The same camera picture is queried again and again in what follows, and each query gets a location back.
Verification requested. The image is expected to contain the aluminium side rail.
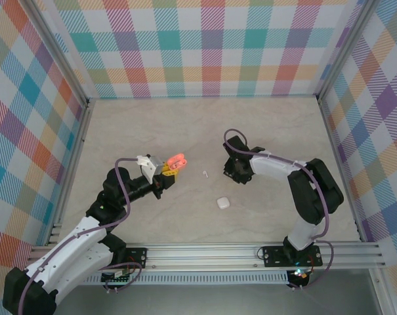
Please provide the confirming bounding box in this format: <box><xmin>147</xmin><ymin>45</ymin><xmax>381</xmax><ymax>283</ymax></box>
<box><xmin>316</xmin><ymin>96</ymin><xmax>371</xmax><ymax>243</ymax></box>
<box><xmin>50</xmin><ymin>100</ymin><xmax>94</xmax><ymax>245</ymax></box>

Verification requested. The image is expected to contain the green circuit board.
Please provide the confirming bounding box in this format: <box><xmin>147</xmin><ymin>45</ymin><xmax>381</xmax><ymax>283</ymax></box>
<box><xmin>101</xmin><ymin>267</ymin><xmax>135</xmax><ymax>285</ymax></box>

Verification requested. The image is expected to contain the pink earbud charging case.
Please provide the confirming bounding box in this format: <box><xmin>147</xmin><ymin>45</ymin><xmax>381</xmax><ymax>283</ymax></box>
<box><xmin>167</xmin><ymin>153</ymin><xmax>190</xmax><ymax>171</ymax></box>

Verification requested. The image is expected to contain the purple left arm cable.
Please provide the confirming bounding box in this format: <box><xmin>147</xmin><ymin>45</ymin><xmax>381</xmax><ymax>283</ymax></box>
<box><xmin>19</xmin><ymin>157</ymin><xmax>144</xmax><ymax>315</ymax></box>

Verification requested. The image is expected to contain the aluminium frame post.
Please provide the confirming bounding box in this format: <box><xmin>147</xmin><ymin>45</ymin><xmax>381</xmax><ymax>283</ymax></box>
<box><xmin>317</xmin><ymin>0</ymin><xmax>379</xmax><ymax>99</ymax></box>
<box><xmin>26</xmin><ymin>0</ymin><xmax>91</xmax><ymax>108</ymax></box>

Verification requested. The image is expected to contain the orange lit circuit board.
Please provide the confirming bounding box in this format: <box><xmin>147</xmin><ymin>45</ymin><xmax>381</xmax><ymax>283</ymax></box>
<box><xmin>289</xmin><ymin>268</ymin><xmax>310</xmax><ymax>287</ymax></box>

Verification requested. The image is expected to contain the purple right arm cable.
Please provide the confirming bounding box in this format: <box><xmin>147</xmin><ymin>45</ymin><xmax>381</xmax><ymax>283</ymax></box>
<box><xmin>223</xmin><ymin>128</ymin><xmax>335</xmax><ymax>291</ymax></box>

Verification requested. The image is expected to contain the white slotted cable duct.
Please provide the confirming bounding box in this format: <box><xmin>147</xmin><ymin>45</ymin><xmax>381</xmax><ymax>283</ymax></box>
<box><xmin>83</xmin><ymin>272</ymin><xmax>291</xmax><ymax>286</ymax></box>

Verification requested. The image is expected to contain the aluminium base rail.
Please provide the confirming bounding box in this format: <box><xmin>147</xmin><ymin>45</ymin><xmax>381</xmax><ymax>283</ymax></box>
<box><xmin>27</xmin><ymin>241</ymin><xmax>387</xmax><ymax>272</ymax></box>

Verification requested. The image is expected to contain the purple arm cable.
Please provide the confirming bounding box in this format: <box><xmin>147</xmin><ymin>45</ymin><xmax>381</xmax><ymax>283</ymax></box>
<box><xmin>19</xmin><ymin>157</ymin><xmax>144</xmax><ymax>315</ymax></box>
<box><xmin>223</xmin><ymin>128</ymin><xmax>335</xmax><ymax>291</ymax></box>

